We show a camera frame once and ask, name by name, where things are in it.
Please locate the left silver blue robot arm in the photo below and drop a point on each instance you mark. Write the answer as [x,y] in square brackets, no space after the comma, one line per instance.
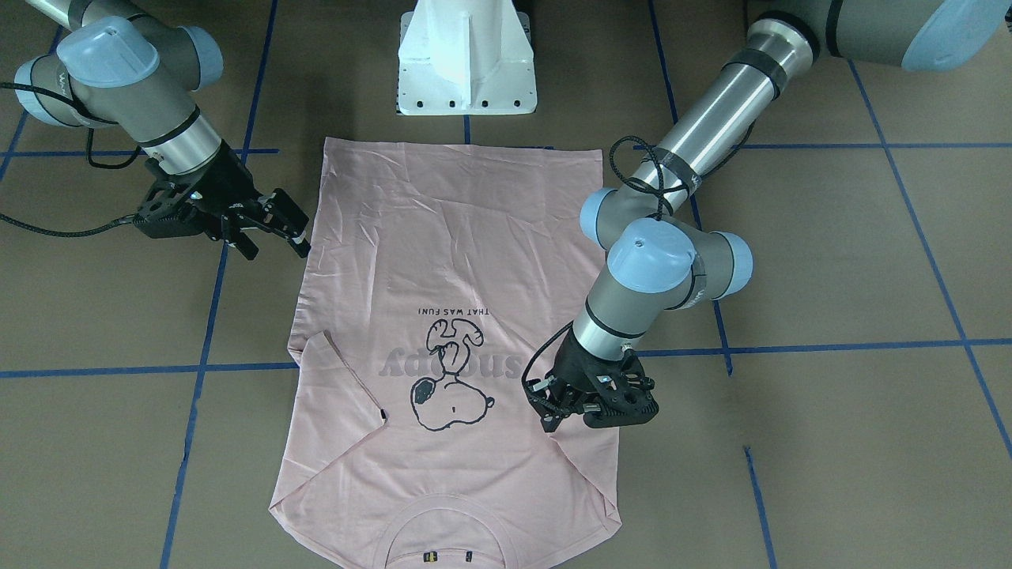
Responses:
[850,201]

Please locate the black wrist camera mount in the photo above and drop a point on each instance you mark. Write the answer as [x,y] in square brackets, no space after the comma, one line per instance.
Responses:
[623,394]
[167,212]

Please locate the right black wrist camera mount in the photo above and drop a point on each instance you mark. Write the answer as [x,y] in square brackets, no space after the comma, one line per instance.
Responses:
[167,212]

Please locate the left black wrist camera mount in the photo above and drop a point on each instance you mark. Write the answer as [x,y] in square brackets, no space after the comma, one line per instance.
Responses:
[623,394]

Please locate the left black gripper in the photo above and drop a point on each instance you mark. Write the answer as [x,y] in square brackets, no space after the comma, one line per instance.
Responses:
[570,366]

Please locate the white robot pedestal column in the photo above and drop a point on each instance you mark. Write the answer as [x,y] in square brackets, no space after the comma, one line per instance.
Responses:
[466,58]

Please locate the pink printed t-shirt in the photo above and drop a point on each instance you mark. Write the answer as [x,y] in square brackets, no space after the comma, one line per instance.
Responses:
[435,273]

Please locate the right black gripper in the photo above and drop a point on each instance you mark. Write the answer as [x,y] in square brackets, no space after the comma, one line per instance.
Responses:
[224,188]

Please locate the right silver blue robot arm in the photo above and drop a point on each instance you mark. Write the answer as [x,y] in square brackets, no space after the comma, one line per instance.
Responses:
[120,66]

